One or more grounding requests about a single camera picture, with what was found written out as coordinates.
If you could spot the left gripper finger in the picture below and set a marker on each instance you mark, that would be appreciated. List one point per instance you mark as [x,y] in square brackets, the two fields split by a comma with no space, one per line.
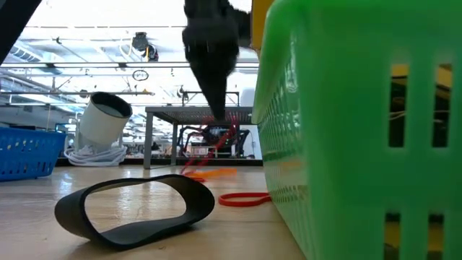
[213,72]

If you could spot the orange rubber band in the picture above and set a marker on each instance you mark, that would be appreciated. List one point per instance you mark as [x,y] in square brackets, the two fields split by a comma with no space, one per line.
[216,173]

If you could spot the green plastic basket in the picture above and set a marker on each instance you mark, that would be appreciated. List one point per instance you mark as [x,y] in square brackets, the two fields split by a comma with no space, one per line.
[343,144]

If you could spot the black wide rubber band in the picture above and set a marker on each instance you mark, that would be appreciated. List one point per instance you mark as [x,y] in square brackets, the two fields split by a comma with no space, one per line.
[137,234]

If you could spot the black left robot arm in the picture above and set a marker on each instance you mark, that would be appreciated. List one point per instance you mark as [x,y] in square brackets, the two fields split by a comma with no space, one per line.
[14,21]

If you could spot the grey perforated metal riser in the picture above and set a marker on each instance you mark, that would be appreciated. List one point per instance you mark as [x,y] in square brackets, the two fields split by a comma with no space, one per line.
[173,115]

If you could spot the background robot station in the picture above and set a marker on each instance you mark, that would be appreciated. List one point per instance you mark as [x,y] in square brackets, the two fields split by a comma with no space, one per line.
[242,139]

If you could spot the white cylindrical spotlight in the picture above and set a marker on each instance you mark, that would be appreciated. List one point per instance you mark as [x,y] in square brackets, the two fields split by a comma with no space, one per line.
[101,126]

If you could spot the blue plastic basket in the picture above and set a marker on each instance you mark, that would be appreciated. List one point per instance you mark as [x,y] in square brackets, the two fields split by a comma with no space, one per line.
[29,155]

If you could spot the black aluminium table frame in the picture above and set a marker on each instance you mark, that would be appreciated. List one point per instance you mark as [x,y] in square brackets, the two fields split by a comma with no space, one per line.
[159,161]

